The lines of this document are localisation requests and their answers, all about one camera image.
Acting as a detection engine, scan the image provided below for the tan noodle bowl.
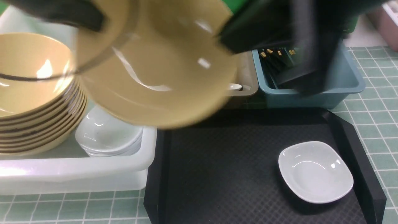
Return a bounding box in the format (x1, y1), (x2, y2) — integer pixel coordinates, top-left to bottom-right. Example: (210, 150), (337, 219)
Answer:
(76, 0), (238, 129)

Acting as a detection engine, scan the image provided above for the white square side dish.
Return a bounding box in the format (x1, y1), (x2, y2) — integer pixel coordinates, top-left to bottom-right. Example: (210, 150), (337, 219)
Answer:
(278, 141), (354, 204)

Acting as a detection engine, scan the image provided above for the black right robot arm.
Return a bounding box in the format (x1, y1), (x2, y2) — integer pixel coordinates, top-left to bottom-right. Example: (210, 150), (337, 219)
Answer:
(218, 0), (385, 96)

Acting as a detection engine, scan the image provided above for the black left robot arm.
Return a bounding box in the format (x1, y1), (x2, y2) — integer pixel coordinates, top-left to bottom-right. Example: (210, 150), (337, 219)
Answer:
(5, 0), (106, 32)

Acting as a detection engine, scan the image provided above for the pile of white spoons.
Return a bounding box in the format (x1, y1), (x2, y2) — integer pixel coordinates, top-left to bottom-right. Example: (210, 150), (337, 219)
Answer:
(228, 83), (243, 91)

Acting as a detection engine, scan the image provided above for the brown plastic spoon bin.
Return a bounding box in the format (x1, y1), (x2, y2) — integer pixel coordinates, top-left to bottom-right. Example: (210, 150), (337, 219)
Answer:
(224, 51), (259, 109)

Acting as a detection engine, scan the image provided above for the black plastic serving tray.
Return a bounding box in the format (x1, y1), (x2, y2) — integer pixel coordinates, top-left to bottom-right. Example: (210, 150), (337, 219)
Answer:
(143, 108), (386, 224)

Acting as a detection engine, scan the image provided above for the bundle of black chopsticks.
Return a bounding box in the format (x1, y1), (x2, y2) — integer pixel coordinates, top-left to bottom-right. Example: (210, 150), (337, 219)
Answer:
(258, 48), (298, 89)

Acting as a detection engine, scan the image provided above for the top white stacked dish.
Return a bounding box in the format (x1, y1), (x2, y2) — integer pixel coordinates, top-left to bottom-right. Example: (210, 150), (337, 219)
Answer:
(75, 106), (143, 156)

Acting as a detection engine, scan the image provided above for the large white plastic tub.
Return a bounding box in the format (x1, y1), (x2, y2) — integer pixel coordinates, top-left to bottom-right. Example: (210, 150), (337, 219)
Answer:
(1, 7), (157, 195)

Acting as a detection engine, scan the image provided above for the blue plastic chopstick bin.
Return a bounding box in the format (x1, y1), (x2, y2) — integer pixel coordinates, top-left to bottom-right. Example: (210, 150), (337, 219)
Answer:
(252, 44), (366, 109)

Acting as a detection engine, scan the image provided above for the pink plastic bin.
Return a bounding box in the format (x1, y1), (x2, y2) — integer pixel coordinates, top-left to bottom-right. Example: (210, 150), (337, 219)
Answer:
(366, 0), (398, 52)

